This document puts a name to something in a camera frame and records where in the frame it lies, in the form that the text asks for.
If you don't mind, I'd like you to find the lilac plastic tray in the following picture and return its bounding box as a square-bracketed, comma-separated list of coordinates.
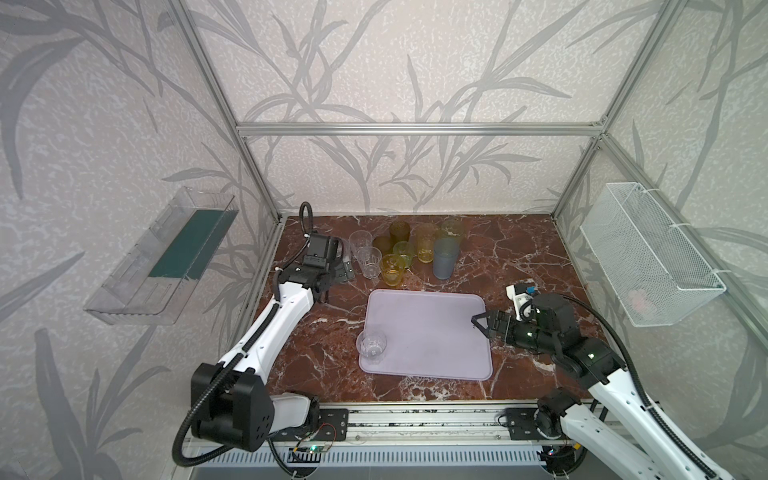
[358, 289, 493, 381]

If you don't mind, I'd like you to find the yellow short glass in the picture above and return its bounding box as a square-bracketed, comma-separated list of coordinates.
[380, 253, 407, 287]

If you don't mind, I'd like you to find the clear faceted glass front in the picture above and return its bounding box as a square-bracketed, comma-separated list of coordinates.
[356, 328, 387, 364]

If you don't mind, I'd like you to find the clear faceted glass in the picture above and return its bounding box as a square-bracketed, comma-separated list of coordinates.
[356, 246, 382, 280]
[356, 328, 387, 364]

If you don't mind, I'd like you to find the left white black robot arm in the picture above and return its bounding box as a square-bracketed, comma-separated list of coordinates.
[171, 202, 347, 467]

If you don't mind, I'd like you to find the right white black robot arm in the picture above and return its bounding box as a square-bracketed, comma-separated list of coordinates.
[471, 288, 732, 479]

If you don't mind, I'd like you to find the clear faceted glass middle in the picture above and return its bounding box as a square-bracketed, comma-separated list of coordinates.
[356, 246, 382, 280]

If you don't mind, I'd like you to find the amber dotted glass front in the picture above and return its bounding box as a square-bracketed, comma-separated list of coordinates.
[372, 235, 394, 255]

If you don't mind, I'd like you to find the amber dotted glass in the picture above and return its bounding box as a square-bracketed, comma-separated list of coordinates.
[389, 220, 411, 244]
[372, 235, 394, 255]

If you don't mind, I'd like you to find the tall blue frosted glass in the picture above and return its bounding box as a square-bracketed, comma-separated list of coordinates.
[433, 237, 460, 280]

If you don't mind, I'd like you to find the amber dotted glass rear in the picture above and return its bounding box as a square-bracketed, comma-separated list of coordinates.
[389, 220, 411, 244]

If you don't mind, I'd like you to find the green short glass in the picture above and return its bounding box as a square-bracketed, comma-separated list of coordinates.
[392, 241, 416, 269]

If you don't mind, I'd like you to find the pink object in basket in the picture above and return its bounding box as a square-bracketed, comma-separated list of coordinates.
[627, 289, 657, 316]

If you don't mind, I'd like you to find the tall green glass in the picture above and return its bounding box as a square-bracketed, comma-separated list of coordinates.
[438, 217, 465, 242]

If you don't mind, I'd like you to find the tall yellow glass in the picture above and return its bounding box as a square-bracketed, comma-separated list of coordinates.
[412, 223, 438, 264]

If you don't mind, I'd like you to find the green sheet in shelf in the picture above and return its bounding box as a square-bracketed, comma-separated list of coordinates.
[149, 209, 238, 280]

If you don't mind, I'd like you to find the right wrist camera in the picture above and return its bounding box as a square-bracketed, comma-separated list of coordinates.
[506, 283, 536, 316]

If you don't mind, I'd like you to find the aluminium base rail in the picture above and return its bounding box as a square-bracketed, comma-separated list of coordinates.
[179, 400, 607, 448]

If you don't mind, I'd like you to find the white wire mesh basket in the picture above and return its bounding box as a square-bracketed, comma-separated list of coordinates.
[580, 182, 727, 328]

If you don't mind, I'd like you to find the horizontal aluminium frame bar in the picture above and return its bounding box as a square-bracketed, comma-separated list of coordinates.
[236, 122, 603, 137]

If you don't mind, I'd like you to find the clear acrylic wall shelf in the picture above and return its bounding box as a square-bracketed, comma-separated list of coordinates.
[84, 187, 239, 326]

